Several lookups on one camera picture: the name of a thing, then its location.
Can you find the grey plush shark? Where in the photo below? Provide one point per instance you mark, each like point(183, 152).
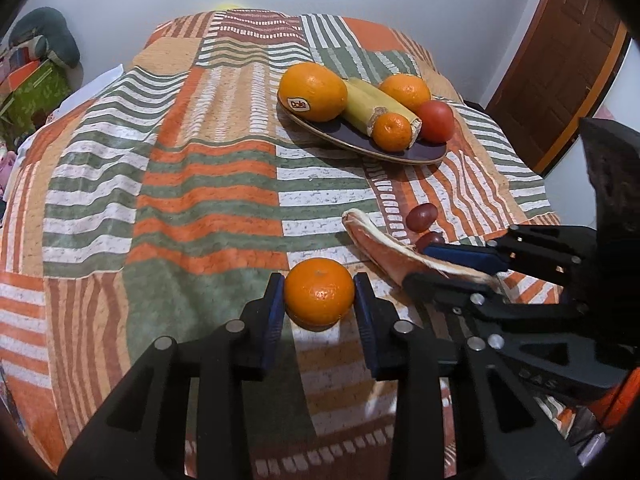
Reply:
point(47, 35)

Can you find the peeled grapefruit segment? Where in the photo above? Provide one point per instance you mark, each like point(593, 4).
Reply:
point(380, 250)

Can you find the brown wooden door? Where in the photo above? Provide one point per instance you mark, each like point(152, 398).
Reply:
point(555, 60)

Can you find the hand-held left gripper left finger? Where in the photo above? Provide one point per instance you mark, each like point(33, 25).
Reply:
point(272, 320)

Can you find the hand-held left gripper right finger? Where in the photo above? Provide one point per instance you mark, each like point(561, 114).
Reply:
point(367, 325)

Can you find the large orange with sticker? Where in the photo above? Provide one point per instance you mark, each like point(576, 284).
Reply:
point(312, 90)

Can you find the dark purple plate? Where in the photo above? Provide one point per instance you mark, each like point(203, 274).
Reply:
point(402, 154)

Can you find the orange box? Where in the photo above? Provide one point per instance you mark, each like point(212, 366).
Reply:
point(22, 74)

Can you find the green patterned box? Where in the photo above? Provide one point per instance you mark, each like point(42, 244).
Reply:
point(35, 100)

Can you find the red tomato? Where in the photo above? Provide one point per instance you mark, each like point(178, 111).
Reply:
point(436, 121)

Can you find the striped patchwork blanket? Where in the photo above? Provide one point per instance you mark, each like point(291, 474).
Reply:
point(175, 200)

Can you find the red grape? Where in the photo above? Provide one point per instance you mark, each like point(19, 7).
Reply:
point(420, 216)
point(432, 239)

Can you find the white cloth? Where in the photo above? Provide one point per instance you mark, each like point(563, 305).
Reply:
point(102, 80)

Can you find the small mandarin orange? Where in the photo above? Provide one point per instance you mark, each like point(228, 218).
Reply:
point(392, 132)

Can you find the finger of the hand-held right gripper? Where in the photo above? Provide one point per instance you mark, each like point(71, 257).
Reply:
point(465, 256)
point(440, 288)

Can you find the green sugarcane piece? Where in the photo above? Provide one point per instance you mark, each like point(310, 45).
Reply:
point(395, 105)
point(357, 107)

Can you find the yellow foam tube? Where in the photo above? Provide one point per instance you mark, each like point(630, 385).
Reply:
point(228, 7)

